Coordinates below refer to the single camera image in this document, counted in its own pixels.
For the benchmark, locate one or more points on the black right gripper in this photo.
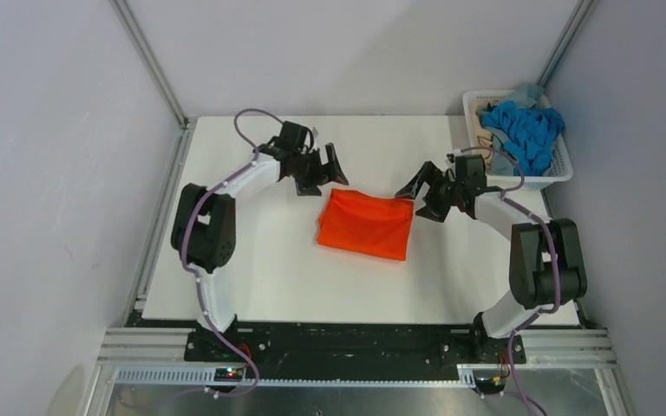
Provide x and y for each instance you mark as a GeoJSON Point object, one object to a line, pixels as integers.
{"type": "Point", "coordinates": [433, 175]}

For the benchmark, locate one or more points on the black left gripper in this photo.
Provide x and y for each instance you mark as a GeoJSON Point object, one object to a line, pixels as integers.
{"type": "Point", "coordinates": [309, 186]}

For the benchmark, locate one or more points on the orange t shirt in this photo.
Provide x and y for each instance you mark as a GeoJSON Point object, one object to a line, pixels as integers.
{"type": "Point", "coordinates": [356, 222]}

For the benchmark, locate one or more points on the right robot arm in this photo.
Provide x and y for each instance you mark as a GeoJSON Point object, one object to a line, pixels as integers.
{"type": "Point", "coordinates": [546, 264]}

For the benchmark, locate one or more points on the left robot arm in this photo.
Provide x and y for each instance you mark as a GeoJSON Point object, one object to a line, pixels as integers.
{"type": "Point", "coordinates": [204, 229]}

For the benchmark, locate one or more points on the beige t shirt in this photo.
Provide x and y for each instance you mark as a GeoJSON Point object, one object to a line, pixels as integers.
{"type": "Point", "coordinates": [483, 138]}

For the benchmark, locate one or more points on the blue t shirt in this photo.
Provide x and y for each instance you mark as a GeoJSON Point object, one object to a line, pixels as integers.
{"type": "Point", "coordinates": [524, 137]}

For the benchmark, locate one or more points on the right controller board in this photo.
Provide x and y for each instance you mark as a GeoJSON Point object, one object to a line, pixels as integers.
{"type": "Point", "coordinates": [489, 386]}

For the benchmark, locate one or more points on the controller board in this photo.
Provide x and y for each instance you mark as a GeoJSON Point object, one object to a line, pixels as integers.
{"type": "Point", "coordinates": [229, 375]}
{"type": "Point", "coordinates": [489, 386]}

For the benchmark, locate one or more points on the left controller board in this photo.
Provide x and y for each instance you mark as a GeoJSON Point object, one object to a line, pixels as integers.
{"type": "Point", "coordinates": [229, 375]}

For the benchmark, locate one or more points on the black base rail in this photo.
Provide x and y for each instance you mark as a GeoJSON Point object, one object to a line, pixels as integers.
{"type": "Point", "coordinates": [318, 351]}

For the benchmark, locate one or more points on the right aluminium frame post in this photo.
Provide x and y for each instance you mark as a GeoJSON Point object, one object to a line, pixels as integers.
{"type": "Point", "coordinates": [576, 21]}

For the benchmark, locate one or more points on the aluminium frame post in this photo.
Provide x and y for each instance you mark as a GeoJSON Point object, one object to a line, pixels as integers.
{"type": "Point", "coordinates": [576, 21]}
{"type": "Point", "coordinates": [137, 36]}

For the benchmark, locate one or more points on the aluminium base frame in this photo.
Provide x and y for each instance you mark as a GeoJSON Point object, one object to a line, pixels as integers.
{"type": "Point", "coordinates": [568, 371]}

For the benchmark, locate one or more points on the left aluminium frame post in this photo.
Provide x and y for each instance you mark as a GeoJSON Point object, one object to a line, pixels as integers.
{"type": "Point", "coordinates": [137, 36]}

